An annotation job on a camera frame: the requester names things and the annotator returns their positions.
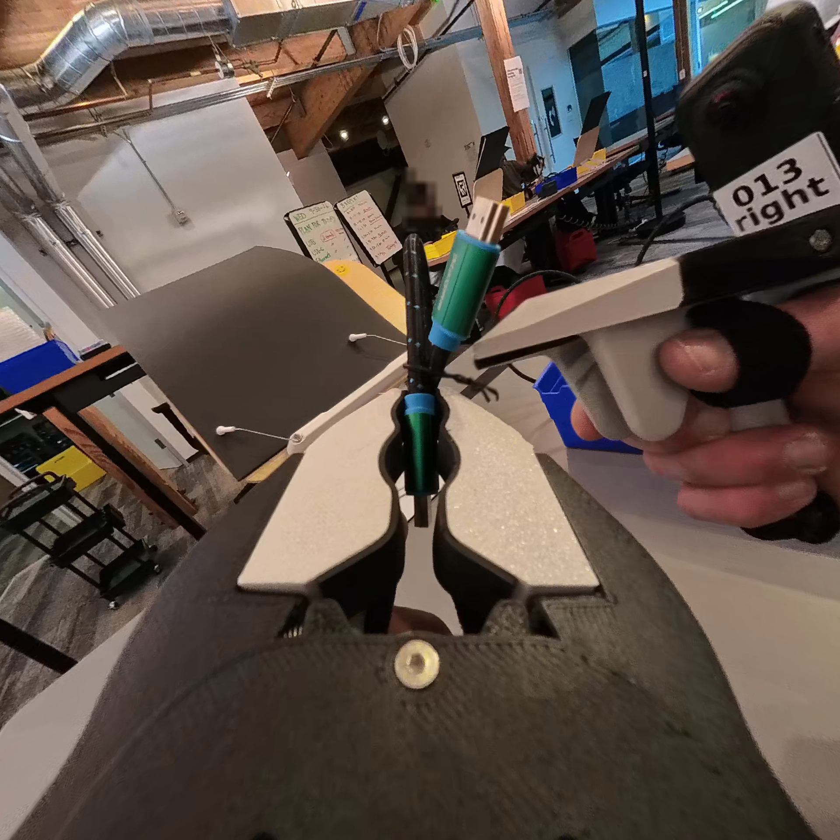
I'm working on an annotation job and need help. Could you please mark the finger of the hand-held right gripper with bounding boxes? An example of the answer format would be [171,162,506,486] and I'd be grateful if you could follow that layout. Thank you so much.
[470,256,791,443]

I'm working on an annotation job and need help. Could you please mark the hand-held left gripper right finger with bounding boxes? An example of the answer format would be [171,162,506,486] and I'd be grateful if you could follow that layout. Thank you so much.
[431,392,602,597]

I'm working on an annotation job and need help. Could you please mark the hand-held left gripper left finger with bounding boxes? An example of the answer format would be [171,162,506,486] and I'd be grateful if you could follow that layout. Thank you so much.
[237,394,405,597]

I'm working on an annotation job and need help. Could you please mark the person's right hand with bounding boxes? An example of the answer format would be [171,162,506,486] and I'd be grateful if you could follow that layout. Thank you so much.
[571,289,840,529]

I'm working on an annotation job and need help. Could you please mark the blue plastic bin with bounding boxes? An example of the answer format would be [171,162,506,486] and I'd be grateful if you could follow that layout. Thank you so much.
[0,339,82,395]
[532,361,644,455]

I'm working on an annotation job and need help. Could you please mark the white laptop stand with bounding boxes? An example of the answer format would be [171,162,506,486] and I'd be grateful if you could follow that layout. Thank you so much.
[214,331,410,455]

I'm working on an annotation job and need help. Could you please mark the black floor lamp pole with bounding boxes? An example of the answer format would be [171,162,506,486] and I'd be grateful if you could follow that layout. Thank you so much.
[636,0,665,224]

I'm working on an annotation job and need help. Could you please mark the wooden desk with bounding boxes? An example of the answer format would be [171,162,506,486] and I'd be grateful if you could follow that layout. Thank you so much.
[427,125,697,263]

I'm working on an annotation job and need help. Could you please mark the wooden board with black surface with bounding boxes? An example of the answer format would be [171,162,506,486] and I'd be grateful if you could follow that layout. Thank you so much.
[112,246,408,481]

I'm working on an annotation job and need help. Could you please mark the black metal cart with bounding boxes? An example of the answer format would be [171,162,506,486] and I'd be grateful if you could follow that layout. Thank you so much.
[0,473,161,607]

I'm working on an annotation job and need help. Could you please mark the whiteboard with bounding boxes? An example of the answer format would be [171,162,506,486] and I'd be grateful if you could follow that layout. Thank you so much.
[287,201,362,267]
[336,191,404,266]

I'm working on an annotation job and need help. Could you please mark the wooden table with black legs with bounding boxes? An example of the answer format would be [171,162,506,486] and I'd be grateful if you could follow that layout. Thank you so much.
[0,346,207,539]

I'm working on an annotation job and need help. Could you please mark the silver ventilation ducts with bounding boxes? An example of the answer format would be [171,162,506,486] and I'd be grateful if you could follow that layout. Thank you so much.
[0,0,240,305]

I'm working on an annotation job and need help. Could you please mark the wooden support post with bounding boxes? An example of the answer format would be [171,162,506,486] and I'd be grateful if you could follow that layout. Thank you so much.
[473,0,539,165]

